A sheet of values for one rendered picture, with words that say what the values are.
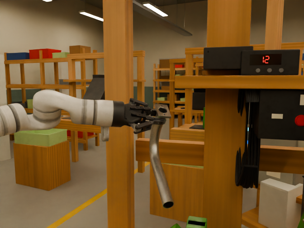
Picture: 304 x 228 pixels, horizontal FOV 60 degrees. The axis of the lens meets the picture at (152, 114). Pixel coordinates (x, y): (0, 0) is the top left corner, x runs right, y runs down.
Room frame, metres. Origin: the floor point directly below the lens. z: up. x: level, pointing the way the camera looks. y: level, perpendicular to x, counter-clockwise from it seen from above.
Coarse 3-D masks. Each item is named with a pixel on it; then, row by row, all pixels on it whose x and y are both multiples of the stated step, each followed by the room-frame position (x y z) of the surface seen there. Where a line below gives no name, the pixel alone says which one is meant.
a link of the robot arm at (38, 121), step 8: (8, 104) 0.63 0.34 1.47; (16, 104) 0.63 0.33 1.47; (16, 112) 0.61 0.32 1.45; (24, 112) 0.63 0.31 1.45; (40, 112) 0.66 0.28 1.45; (56, 112) 0.68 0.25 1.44; (16, 120) 0.61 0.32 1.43; (24, 120) 0.62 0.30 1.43; (32, 120) 0.67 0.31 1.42; (40, 120) 0.67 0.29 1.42; (48, 120) 0.67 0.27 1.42; (56, 120) 0.69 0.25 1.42; (16, 128) 0.62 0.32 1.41; (24, 128) 0.63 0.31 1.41; (32, 128) 0.65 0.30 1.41; (40, 128) 0.66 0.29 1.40; (48, 128) 0.68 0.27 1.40
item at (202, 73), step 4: (196, 64) 7.62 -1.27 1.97; (200, 64) 7.57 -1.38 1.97; (196, 68) 7.66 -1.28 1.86; (200, 68) 8.05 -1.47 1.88; (196, 72) 7.66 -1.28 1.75; (200, 72) 8.05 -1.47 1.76; (204, 72) 7.65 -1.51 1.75; (196, 116) 7.65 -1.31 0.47; (200, 116) 8.05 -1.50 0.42; (196, 120) 7.65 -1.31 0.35; (200, 120) 8.07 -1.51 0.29
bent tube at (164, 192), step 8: (160, 104) 0.79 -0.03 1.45; (160, 112) 0.76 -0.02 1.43; (168, 112) 0.77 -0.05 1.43; (152, 128) 0.80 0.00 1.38; (160, 128) 0.80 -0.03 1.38; (152, 136) 0.81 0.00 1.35; (152, 144) 0.80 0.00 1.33; (152, 152) 0.79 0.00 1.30; (152, 160) 0.78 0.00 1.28; (160, 160) 0.78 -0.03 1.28; (152, 168) 0.76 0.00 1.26; (160, 168) 0.75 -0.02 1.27; (160, 176) 0.72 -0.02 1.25; (160, 184) 0.70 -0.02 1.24; (160, 192) 0.68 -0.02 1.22; (168, 192) 0.67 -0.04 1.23; (168, 200) 0.65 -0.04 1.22
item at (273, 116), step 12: (264, 96) 0.78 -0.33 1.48; (276, 96) 0.77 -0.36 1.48; (288, 96) 0.76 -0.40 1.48; (300, 96) 0.75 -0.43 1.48; (264, 108) 0.78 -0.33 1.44; (276, 108) 0.77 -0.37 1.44; (288, 108) 0.76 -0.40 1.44; (300, 108) 0.75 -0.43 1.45; (264, 120) 0.78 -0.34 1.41; (276, 120) 0.77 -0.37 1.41; (288, 120) 0.76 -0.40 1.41; (300, 120) 0.75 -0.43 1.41; (264, 132) 0.78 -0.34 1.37; (276, 132) 0.77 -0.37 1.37; (288, 132) 0.76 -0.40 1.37; (300, 132) 0.75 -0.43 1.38
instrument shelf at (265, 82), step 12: (180, 84) 0.83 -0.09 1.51; (192, 84) 0.82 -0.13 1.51; (204, 84) 0.81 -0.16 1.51; (216, 84) 0.80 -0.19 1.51; (228, 84) 0.79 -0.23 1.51; (240, 84) 0.78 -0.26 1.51; (252, 84) 0.77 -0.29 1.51; (264, 84) 0.77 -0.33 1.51; (276, 84) 0.76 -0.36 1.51; (288, 84) 0.75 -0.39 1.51; (300, 84) 0.74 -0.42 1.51
